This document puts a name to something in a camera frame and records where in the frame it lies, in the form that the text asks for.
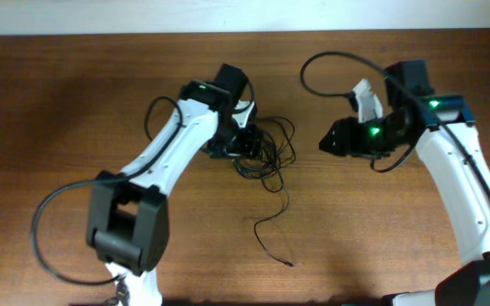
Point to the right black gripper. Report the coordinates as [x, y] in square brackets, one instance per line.
[345, 139]

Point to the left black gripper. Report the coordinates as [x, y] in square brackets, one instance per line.
[247, 147]

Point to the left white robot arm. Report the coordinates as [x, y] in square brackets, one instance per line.
[128, 223]

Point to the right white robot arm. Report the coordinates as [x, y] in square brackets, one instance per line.
[441, 130]

